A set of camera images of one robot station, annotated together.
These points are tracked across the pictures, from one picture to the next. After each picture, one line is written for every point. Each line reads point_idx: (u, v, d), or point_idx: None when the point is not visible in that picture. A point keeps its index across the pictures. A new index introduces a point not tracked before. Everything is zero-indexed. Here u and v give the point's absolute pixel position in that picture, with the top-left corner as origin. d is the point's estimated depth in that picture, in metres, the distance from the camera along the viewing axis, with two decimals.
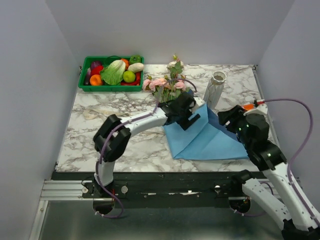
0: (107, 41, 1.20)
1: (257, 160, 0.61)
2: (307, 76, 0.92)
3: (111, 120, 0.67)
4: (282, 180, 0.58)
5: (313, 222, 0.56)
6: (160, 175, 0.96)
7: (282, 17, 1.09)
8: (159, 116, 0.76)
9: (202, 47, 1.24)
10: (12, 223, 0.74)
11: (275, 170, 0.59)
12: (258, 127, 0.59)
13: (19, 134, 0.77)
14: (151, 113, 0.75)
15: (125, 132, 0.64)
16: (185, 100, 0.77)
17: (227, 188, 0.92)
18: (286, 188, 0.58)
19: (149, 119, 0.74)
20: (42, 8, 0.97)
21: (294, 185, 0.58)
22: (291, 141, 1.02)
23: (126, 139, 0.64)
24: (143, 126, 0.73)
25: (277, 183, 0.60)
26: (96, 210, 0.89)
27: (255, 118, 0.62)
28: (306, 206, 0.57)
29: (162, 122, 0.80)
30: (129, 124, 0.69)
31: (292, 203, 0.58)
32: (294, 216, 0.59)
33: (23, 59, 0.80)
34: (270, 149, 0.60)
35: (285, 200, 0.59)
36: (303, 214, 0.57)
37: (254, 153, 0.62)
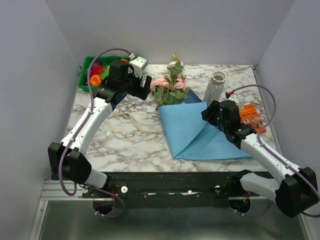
0: (107, 41, 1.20)
1: (232, 138, 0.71)
2: (307, 76, 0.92)
3: (52, 150, 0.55)
4: (254, 145, 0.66)
5: (289, 171, 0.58)
6: (160, 175, 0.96)
7: (282, 17, 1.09)
8: (101, 108, 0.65)
9: (202, 47, 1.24)
10: (12, 223, 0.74)
11: (245, 139, 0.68)
12: (228, 109, 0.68)
13: (19, 134, 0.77)
14: (89, 112, 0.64)
15: (76, 154, 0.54)
16: (119, 71, 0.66)
17: (227, 188, 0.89)
18: (257, 149, 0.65)
19: (91, 121, 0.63)
20: (42, 8, 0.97)
21: (264, 146, 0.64)
22: (291, 141, 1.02)
23: (81, 159, 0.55)
24: (91, 129, 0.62)
25: (252, 150, 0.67)
26: (96, 210, 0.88)
27: (228, 102, 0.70)
28: (280, 159, 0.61)
29: (110, 109, 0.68)
30: (74, 143, 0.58)
31: (267, 161, 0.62)
32: (275, 174, 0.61)
33: (23, 59, 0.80)
34: (241, 128, 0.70)
35: (262, 161, 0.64)
36: (277, 166, 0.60)
37: (230, 133, 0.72)
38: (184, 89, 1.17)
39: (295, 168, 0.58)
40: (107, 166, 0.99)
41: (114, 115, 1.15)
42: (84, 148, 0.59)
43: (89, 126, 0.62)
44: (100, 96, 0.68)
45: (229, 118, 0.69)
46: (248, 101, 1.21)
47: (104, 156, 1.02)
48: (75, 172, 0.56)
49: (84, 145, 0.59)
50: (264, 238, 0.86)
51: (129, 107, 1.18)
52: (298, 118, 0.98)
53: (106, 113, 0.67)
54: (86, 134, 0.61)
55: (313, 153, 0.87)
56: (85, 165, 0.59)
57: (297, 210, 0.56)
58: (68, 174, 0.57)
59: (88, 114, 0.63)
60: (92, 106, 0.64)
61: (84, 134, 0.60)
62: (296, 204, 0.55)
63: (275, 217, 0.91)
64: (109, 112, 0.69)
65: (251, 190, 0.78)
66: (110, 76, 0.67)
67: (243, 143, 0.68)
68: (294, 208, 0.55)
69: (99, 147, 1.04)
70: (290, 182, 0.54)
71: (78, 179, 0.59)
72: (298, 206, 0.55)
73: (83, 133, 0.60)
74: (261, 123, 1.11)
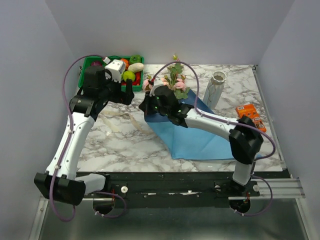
0: (106, 41, 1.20)
1: (177, 121, 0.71)
2: (307, 75, 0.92)
3: (39, 181, 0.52)
4: (196, 117, 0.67)
5: (231, 126, 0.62)
6: (160, 175, 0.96)
7: (283, 17, 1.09)
8: (81, 125, 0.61)
9: (202, 47, 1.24)
10: (12, 223, 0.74)
11: (186, 116, 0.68)
12: (164, 95, 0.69)
13: (18, 134, 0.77)
14: (70, 133, 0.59)
15: (65, 182, 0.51)
16: (95, 77, 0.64)
17: (226, 187, 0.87)
18: (200, 120, 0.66)
19: (74, 140, 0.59)
20: (42, 8, 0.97)
21: (204, 114, 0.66)
22: (291, 140, 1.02)
23: (71, 185, 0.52)
24: (76, 150, 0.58)
25: (196, 123, 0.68)
26: (96, 210, 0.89)
27: (161, 89, 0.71)
28: (220, 119, 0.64)
29: (92, 121, 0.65)
30: (61, 170, 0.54)
31: (211, 126, 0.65)
32: (223, 135, 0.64)
33: (22, 58, 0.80)
34: (181, 108, 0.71)
35: (210, 129, 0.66)
36: (221, 126, 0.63)
37: (173, 116, 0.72)
38: (184, 89, 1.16)
39: (234, 121, 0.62)
40: (107, 166, 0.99)
41: (114, 114, 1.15)
42: (72, 173, 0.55)
43: (73, 147, 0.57)
44: (77, 109, 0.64)
45: (168, 103, 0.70)
46: (248, 101, 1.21)
47: (104, 155, 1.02)
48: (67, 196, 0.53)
49: (71, 168, 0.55)
50: (264, 238, 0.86)
51: (129, 107, 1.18)
52: (298, 118, 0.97)
53: (89, 127, 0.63)
54: (71, 155, 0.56)
55: (313, 153, 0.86)
56: (79, 185, 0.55)
57: (251, 156, 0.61)
58: (63, 199, 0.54)
59: (69, 134, 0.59)
60: (70, 124, 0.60)
61: (68, 158, 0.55)
62: (248, 150, 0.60)
63: (275, 216, 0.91)
64: (92, 124, 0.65)
65: (238, 176, 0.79)
66: (87, 84, 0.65)
67: (187, 120, 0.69)
68: (248, 155, 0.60)
69: (99, 147, 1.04)
70: (235, 134, 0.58)
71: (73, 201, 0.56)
72: (250, 151, 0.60)
73: (68, 157, 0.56)
74: (261, 123, 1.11)
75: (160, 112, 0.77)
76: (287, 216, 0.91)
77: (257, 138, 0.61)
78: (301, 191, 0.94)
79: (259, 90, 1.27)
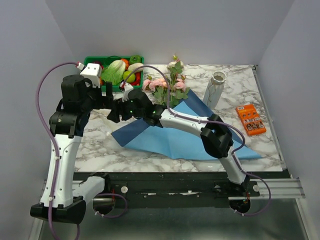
0: (106, 41, 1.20)
1: (153, 122, 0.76)
2: (307, 76, 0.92)
3: (37, 214, 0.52)
4: (170, 117, 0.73)
5: (202, 125, 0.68)
6: (160, 175, 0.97)
7: (283, 17, 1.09)
8: (67, 148, 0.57)
9: (202, 47, 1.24)
10: (12, 223, 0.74)
11: (161, 117, 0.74)
12: (138, 98, 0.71)
13: (18, 134, 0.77)
14: (58, 159, 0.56)
15: (64, 211, 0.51)
16: (74, 90, 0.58)
17: (227, 188, 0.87)
18: (174, 120, 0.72)
19: (63, 165, 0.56)
20: (42, 9, 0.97)
21: (177, 114, 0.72)
22: (291, 140, 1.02)
23: (69, 213, 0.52)
24: (68, 175, 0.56)
25: (171, 123, 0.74)
26: (96, 210, 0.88)
27: (134, 92, 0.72)
28: (192, 118, 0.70)
29: (79, 139, 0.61)
30: (56, 200, 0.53)
31: (184, 125, 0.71)
32: (196, 133, 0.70)
33: (22, 58, 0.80)
34: (155, 109, 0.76)
35: (184, 127, 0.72)
36: (193, 125, 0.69)
37: (149, 118, 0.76)
38: (184, 89, 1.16)
39: (204, 119, 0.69)
40: (107, 166, 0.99)
41: None
42: (68, 200, 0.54)
43: (64, 173, 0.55)
44: (60, 128, 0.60)
45: (143, 105, 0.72)
46: (248, 101, 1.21)
47: (105, 156, 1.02)
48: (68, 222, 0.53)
49: (67, 194, 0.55)
50: (264, 238, 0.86)
51: None
52: (298, 118, 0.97)
53: (76, 147, 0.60)
54: (63, 182, 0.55)
55: (313, 153, 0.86)
56: (77, 205, 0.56)
57: (223, 151, 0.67)
58: None
59: (56, 161, 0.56)
60: (56, 150, 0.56)
61: (62, 186, 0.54)
62: (219, 145, 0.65)
63: (275, 216, 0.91)
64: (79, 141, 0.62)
65: (231, 176, 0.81)
66: (66, 98, 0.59)
67: (162, 121, 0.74)
68: (220, 150, 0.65)
69: (99, 148, 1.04)
70: (206, 132, 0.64)
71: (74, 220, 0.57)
72: (221, 146, 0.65)
73: (61, 185, 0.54)
74: (261, 123, 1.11)
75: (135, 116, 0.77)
76: (287, 217, 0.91)
77: (225, 133, 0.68)
78: (301, 191, 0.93)
79: (259, 90, 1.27)
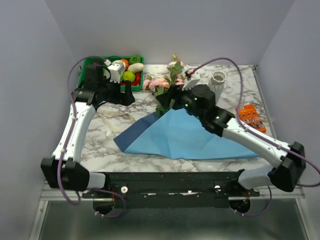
0: (106, 41, 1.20)
1: (212, 128, 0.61)
2: (307, 75, 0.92)
3: (46, 166, 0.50)
4: (238, 131, 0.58)
5: (282, 152, 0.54)
6: (160, 175, 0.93)
7: (283, 17, 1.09)
8: (84, 113, 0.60)
9: (202, 47, 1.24)
10: (12, 223, 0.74)
11: (227, 126, 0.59)
12: (206, 97, 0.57)
13: (18, 134, 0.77)
14: (74, 120, 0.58)
15: (72, 163, 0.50)
16: (95, 70, 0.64)
17: (227, 188, 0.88)
18: (242, 136, 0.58)
19: (78, 126, 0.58)
20: (42, 9, 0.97)
21: (250, 130, 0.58)
22: (291, 140, 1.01)
23: (77, 168, 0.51)
24: (80, 136, 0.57)
25: (236, 137, 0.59)
26: (96, 210, 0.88)
27: (202, 89, 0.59)
28: (269, 141, 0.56)
29: (93, 111, 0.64)
30: (67, 153, 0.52)
31: (257, 146, 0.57)
32: (268, 158, 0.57)
33: (22, 58, 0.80)
34: (218, 114, 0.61)
35: (251, 146, 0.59)
36: (269, 149, 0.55)
37: (208, 122, 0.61)
38: None
39: (286, 147, 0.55)
40: (107, 166, 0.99)
41: (114, 115, 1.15)
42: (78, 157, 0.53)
43: (78, 132, 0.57)
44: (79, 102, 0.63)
45: (208, 107, 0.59)
46: (248, 101, 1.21)
47: (104, 156, 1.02)
48: (73, 179, 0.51)
49: (77, 152, 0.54)
50: (264, 238, 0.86)
51: (129, 107, 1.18)
52: (298, 118, 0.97)
53: (91, 116, 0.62)
54: (76, 139, 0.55)
55: (313, 153, 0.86)
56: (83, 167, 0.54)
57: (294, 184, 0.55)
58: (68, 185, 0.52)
59: (72, 121, 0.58)
60: (74, 112, 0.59)
61: (74, 143, 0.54)
62: (294, 179, 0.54)
63: (275, 216, 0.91)
64: (93, 114, 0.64)
65: (248, 183, 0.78)
66: (87, 78, 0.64)
67: (226, 132, 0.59)
68: (292, 184, 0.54)
69: (99, 148, 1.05)
70: (286, 163, 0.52)
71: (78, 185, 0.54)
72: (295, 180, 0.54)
73: (73, 142, 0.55)
74: (261, 123, 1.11)
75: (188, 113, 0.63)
76: (287, 217, 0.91)
77: (302, 166, 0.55)
78: (302, 192, 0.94)
79: (259, 90, 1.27)
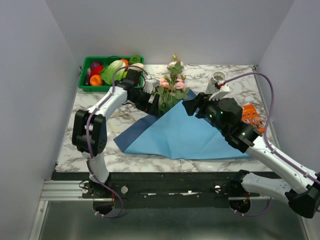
0: (106, 40, 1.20)
1: (237, 143, 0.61)
2: (307, 76, 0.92)
3: (79, 115, 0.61)
4: (265, 152, 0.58)
5: (308, 181, 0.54)
6: (160, 175, 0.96)
7: (283, 17, 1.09)
8: (120, 93, 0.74)
9: (202, 47, 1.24)
10: (12, 223, 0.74)
11: (254, 145, 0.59)
12: (233, 112, 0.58)
13: (18, 134, 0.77)
14: (111, 94, 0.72)
15: (101, 118, 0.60)
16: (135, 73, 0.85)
17: (227, 188, 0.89)
18: (269, 157, 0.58)
19: (112, 99, 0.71)
20: (42, 8, 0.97)
21: (276, 152, 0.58)
22: (291, 140, 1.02)
23: (103, 125, 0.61)
24: (111, 107, 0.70)
25: (262, 157, 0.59)
26: (96, 210, 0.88)
27: (228, 103, 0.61)
28: (296, 167, 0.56)
29: (125, 97, 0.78)
30: (99, 110, 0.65)
31: (282, 169, 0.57)
32: (291, 183, 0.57)
33: (22, 58, 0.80)
34: (243, 130, 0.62)
35: (276, 169, 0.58)
36: (295, 176, 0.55)
37: (232, 137, 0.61)
38: (184, 89, 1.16)
39: (313, 176, 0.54)
40: (107, 166, 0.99)
41: (114, 115, 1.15)
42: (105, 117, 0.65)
43: (111, 102, 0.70)
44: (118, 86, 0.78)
45: (233, 122, 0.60)
46: (248, 101, 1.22)
47: (105, 156, 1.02)
48: (95, 136, 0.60)
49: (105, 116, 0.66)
50: (264, 238, 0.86)
51: (129, 107, 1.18)
52: (298, 119, 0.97)
53: (122, 99, 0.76)
54: (108, 107, 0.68)
55: (313, 153, 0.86)
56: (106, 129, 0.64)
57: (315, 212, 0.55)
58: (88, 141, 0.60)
59: (110, 94, 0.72)
60: (113, 89, 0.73)
61: (107, 107, 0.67)
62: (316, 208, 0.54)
63: (275, 216, 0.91)
64: (124, 100, 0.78)
65: (252, 187, 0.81)
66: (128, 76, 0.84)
67: (251, 150, 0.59)
68: (313, 212, 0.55)
69: None
70: (313, 193, 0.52)
71: (95, 149, 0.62)
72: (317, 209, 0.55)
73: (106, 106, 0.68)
74: (261, 123, 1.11)
75: (213, 123, 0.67)
76: (287, 217, 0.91)
77: None
78: None
79: (259, 91, 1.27)
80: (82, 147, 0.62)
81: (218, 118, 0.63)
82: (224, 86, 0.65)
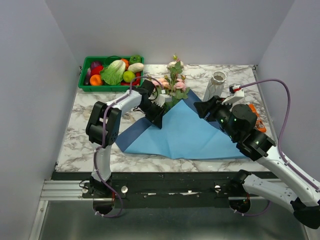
0: (106, 40, 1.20)
1: (249, 151, 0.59)
2: (307, 76, 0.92)
3: (97, 107, 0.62)
4: (278, 163, 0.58)
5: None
6: (160, 175, 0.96)
7: (283, 17, 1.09)
8: (136, 94, 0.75)
9: (202, 47, 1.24)
10: (12, 223, 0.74)
11: (268, 155, 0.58)
12: (247, 121, 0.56)
13: (19, 135, 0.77)
14: (128, 93, 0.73)
15: (118, 111, 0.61)
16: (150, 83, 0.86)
17: (227, 188, 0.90)
18: (282, 169, 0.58)
19: (129, 98, 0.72)
20: (42, 8, 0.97)
21: (290, 165, 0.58)
22: (291, 140, 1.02)
23: (119, 118, 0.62)
24: (126, 107, 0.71)
25: (274, 167, 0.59)
26: (96, 210, 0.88)
27: (243, 110, 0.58)
28: (308, 181, 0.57)
29: (139, 102, 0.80)
30: (116, 105, 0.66)
31: (294, 182, 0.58)
32: (301, 195, 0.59)
33: (22, 58, 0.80)
34: (257, 138, 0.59)
35: (287, 181, 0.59)
36: (308, 190, 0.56)
37: (245, 145, 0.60)
38: (184, 89, 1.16)
39: None
40: None
41: None
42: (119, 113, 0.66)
43: (127, 101, 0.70)
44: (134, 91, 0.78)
45: (247, 130, 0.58)
46: (248, 101, 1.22)
47: None
48: (110, 128, 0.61)
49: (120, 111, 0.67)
50: (264, 238, 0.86)
51: None
52: (297, 119, 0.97)
53: (137, 101, 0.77)
54: (124, 105, 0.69)
55: (314, 153, 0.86)
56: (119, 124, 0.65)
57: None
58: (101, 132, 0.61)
59: (127, 93, 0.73)
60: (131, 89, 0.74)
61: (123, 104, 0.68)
62: None
63: (275, 217, 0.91)
64: (137, 104, 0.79)
65: (252, 189, 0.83)
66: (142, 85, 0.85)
67: (265, 160, 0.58)
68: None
69: None
70: None
71: (107, 141, 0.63)
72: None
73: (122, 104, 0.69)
74: (261, 123, 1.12)
75: (223, 128, 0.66)
76: (287, 216, 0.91)
77: None
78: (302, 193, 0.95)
79: (259, 90, 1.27)
80: (95, 138, 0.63)
81: (230, 124, 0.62)
82: (239, 91, 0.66)
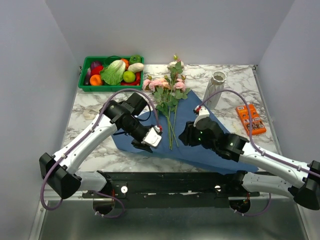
0: (107, 40, 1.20)
1: (228, 155, 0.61)
2: (307, 76, 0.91)
3: (43, 162, 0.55)
4: (256, 156, 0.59)
5: (303, 173, 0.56)
6: (160, 175, 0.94)
7: (283, 18, 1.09)
8: (102, 128, 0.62)
9: (202, 47, 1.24)
10: (12, 223, 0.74)
11: (243, 152, 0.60)
12: (209, 129, 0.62)
13: (18, 134, 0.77)
14: (90, 131, 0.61)
15: (62, 173, 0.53)
16: (139, 100, 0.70)
17: (227, 188, 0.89)
18: (260, 160, 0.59)
19: (89, 139, 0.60)
20: (42, 8, 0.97)
21: (266, 154, 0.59)
22: (292, 141, 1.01)
23: (66, 179, 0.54)
24: (87, 149, 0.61)
25: (253, 161, 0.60)
26: (96, 210, 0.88)
27: (204, 122, 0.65)
28: (288, 163, 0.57)
29: (114, 129, 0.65)
30: (65, 159, 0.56)
31: (276, 169, 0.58)
32: (288, 179, 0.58)
33: (21, 59, 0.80)
34: (231, 140, 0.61)
35: (271, 170, 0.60)
36: (290, 172, 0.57)
37: (222, 150, 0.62)
38: (184, 89, 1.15)
39: (306, 168, 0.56)
40: (107, 166, 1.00)
41: None
42: (72, 167, 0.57)
43: (85, 145, 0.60)
44: (109, 113, 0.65)
45: (215, 137, 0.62)
46: (248, 101, 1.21)
47: (105, 155, 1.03)
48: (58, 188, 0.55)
49: (74, 164, 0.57)
50: (264, 238, 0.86)
51: None
52: (298, 119, 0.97)
53: (108, 133, 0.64)
54: (80, 153, 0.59)
55: (314, 153, 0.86)
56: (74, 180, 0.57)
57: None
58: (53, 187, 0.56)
59: (88, 131, 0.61)
60: (94, 124, 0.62)
61: (77, 153, 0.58)
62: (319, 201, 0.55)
63: (274, 216, 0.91)
64: (113, 132, 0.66)
65: (251, 187, 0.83)
66: (128, 101, 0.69)
67: (243, 158, 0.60)
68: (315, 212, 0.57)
69: (99, 147, 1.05)
70: (310, 185, 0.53)
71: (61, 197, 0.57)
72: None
73: (77, 151, 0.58)
74: (261, 123, 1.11)
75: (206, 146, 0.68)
76: (287, 216, 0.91)
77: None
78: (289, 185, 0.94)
79: (255, 80, 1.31)
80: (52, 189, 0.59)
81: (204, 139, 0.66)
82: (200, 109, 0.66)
